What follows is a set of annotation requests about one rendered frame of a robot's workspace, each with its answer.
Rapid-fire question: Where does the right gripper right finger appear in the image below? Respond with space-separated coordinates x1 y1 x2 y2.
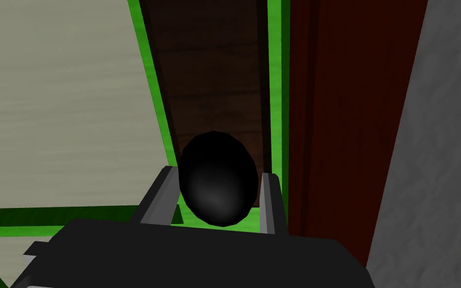
258 172 289 236

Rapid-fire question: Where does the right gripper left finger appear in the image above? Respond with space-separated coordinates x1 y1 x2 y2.
129 165 182 227

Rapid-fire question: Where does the black round door knob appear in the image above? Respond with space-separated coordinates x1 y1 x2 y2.
178 130 260 229

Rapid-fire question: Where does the green-framed panelled door leaf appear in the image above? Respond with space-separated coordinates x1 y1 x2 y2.
0 0 291 288

